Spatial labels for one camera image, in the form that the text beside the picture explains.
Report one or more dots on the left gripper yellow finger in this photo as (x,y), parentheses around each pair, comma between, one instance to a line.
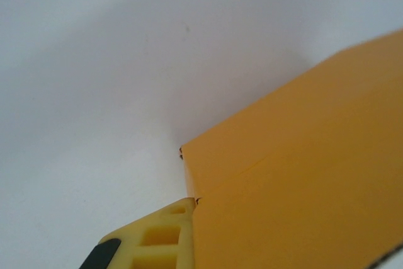
(163,221)

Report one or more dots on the orange cardboard box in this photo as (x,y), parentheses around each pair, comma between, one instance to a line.
(299,171)

